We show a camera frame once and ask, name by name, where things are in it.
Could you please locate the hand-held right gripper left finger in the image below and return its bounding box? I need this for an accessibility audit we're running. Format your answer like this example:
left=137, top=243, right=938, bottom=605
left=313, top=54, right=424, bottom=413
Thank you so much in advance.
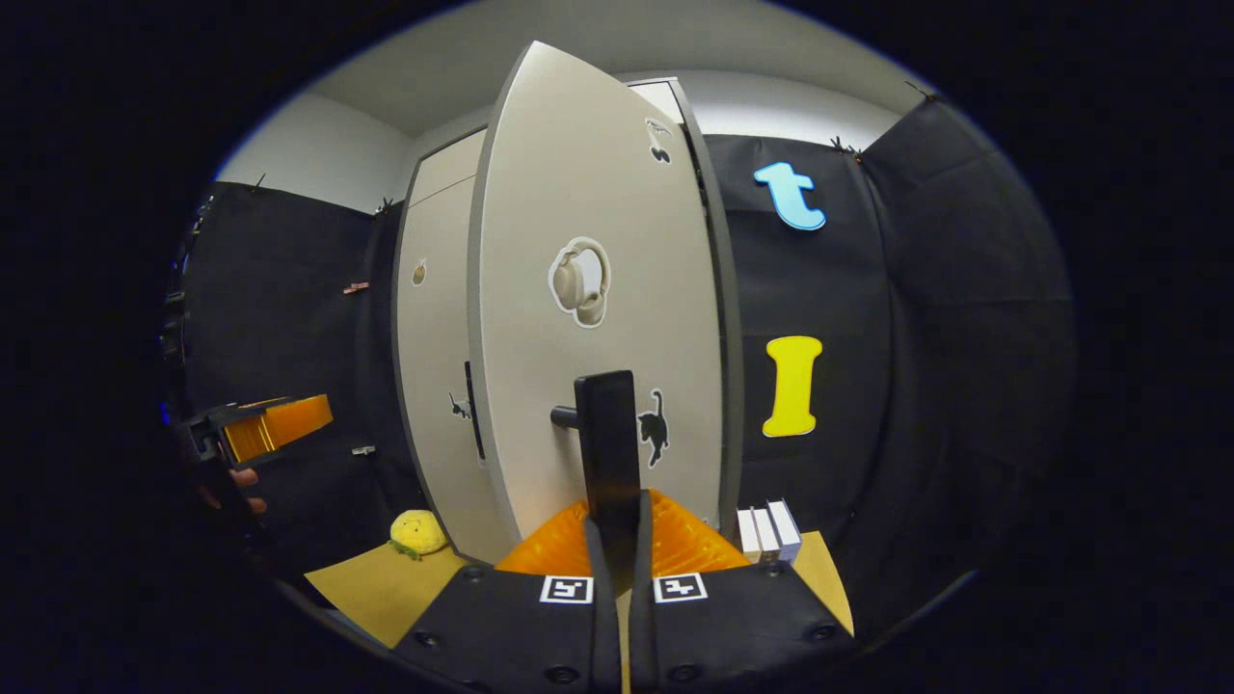
left=393, top=490, right=623, bottom=694

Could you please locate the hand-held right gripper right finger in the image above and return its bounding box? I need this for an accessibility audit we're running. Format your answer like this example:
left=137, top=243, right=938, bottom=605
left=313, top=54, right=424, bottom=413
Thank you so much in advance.
left=631, top=488, right=857, bottom=694

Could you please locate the grey camera sticker cabinet door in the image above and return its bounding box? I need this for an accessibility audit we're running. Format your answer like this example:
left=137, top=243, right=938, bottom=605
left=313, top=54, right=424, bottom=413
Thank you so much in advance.
left=395, top=173, right=502, bottom=565

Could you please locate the black door handle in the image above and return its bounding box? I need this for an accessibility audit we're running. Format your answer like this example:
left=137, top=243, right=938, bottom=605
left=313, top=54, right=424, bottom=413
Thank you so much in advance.
left=464, top=361, right=486, bottom=462
left=550, top=370, right=645, bottom=591

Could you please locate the grey double-door shoe cabinet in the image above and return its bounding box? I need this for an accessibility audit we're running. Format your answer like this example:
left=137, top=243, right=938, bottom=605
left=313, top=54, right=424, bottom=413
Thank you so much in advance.
left=390, top=77, right=745, bottom=570

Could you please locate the grey headphone sticker cabinet door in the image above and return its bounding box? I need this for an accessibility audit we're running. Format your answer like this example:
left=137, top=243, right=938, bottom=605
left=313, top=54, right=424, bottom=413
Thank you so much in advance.
left=468, top=40, right=726, bottom=570

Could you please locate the grey cabinet top drawer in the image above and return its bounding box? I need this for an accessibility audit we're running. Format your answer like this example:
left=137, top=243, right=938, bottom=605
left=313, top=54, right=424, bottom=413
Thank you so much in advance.
left=410, top=79, right=687, bottom=208

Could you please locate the yellow plush toy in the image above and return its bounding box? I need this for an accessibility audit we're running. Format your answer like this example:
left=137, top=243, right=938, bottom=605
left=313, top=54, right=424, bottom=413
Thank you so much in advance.
left=389, top=509, right=449, bottom=560

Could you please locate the black backdrop cloth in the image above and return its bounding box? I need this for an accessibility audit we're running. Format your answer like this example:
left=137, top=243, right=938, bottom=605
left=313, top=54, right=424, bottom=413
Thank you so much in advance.
left=159, top=92, right=1076, bottom=637

